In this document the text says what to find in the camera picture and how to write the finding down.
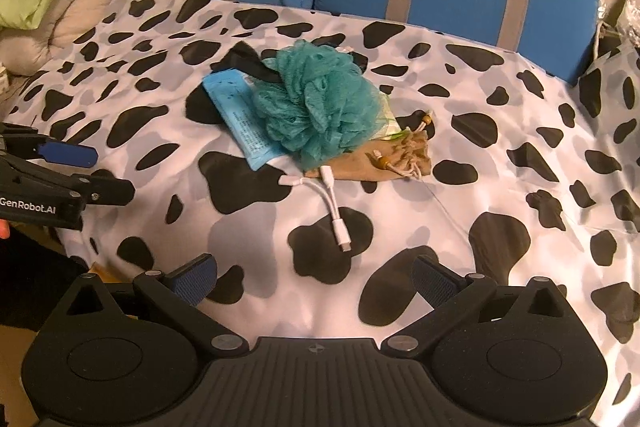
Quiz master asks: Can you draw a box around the tan drawstring pouch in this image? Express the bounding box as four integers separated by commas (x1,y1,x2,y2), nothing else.
302,109,436,184

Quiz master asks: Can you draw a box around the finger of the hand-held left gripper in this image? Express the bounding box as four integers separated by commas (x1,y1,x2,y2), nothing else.
0,156,137,208
0,121,99,169

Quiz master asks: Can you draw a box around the white cord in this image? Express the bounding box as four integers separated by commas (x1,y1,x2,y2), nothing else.
592,19,615,58

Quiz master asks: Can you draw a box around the black foam pad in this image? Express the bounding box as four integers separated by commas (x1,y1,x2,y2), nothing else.
212,40,286,86

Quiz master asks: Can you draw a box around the white adapter cable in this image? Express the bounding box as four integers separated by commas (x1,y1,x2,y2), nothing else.
279,164,354,254

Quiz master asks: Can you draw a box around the cow print blanket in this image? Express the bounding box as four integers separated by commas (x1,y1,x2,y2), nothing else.
0,0,640,427

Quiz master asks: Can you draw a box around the teal mesh bath loofah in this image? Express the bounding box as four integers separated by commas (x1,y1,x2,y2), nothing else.
250,39,384,170

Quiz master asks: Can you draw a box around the light blue packet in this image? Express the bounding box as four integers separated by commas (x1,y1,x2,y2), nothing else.
202,72,289,172

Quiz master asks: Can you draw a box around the green and white wipes packet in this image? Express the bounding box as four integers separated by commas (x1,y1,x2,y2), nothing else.
370,92,404,142

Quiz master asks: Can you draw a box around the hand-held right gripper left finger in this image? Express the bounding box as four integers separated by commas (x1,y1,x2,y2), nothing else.
47,254,251,358

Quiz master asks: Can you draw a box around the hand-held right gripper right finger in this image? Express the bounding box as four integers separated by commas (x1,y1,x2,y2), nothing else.
385,255,581,356

